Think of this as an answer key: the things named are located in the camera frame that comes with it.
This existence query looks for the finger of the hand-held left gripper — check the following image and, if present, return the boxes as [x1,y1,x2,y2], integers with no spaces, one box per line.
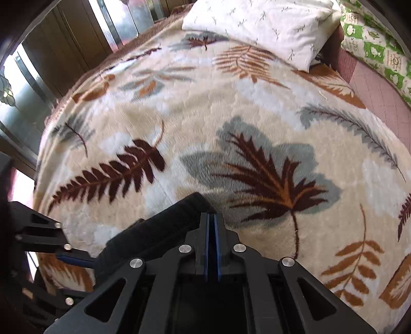
[17,273,95,323]
[9,202,95,270]

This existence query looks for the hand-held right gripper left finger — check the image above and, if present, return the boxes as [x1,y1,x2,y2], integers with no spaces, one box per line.
[45,212,210,334]

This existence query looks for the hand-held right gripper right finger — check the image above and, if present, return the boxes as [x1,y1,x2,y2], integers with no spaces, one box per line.
[215,213,377,334]

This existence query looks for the black pants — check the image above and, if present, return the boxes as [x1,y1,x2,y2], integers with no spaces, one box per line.
[95,192,219,291]

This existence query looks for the leaf print fleece blanket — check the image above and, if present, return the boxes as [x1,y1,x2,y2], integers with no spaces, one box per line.
[33,28,411,334]

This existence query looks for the pink bed sheet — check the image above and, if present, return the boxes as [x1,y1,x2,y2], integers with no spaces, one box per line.
[316,25,411,153]

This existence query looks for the white twig print pillow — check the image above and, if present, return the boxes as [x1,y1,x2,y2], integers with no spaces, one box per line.
[181,0,343,72]

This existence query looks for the green checked folded quilt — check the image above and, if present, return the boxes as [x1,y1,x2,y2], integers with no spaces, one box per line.
[339,0,411,107]

